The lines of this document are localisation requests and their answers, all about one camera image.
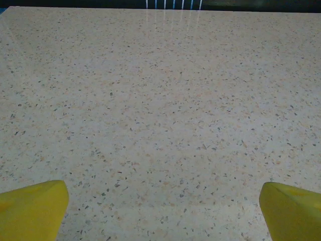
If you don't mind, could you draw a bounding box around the blue printed rear enclosure panel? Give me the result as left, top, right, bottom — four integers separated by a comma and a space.
0, 0, 321, 12

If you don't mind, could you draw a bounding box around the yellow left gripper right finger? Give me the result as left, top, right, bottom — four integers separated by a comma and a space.
258, 181, 321, 241

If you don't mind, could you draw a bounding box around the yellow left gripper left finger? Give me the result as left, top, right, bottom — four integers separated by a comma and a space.
0, 179, 70, 241

